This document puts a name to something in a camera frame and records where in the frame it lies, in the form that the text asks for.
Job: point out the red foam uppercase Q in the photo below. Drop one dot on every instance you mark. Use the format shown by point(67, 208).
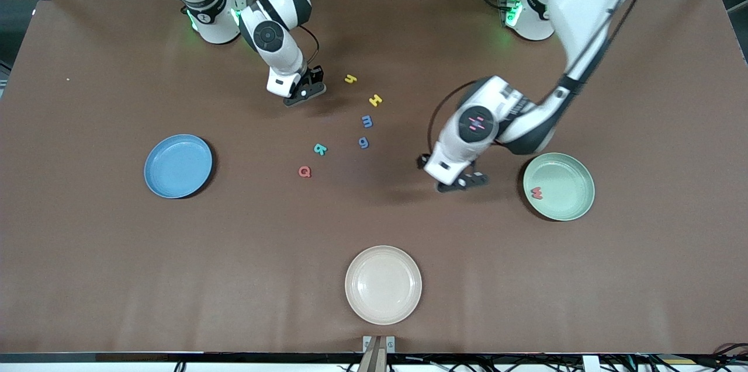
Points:
point(304, 171)

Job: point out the blue plate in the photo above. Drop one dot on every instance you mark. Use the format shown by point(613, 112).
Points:
point(177, 166)

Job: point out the green plate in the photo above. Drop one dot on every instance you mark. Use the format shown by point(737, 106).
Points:
point(559, 186)

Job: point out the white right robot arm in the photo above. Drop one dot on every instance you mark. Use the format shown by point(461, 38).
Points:
point(274, 39)

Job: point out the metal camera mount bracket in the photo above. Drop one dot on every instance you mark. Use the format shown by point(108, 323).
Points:
point(378, 354)

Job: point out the blue foam lowercase m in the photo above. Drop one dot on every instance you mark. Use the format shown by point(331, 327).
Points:
point(366, 121)

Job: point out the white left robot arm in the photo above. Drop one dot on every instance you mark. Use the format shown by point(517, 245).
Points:
point(584, 4)

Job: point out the yellow foam uppercase H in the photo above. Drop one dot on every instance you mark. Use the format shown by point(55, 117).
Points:
point(376, 100)

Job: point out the teal foam uppercase R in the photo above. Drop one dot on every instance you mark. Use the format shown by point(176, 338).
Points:
point(319, 149)

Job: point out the blue foam lowercase g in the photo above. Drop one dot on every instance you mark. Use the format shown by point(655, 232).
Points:
point(363, 142)

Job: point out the brown table cover sheet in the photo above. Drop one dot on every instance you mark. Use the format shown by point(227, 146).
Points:
point(374, 214)

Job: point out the yellow foam lowercase y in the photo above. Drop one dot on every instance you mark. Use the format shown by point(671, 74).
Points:
point(350, 78)

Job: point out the red foam lowercase w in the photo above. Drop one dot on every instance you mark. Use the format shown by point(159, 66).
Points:
point(536, 192)

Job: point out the cream plate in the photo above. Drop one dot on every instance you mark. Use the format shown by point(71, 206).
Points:
point(383, 285)

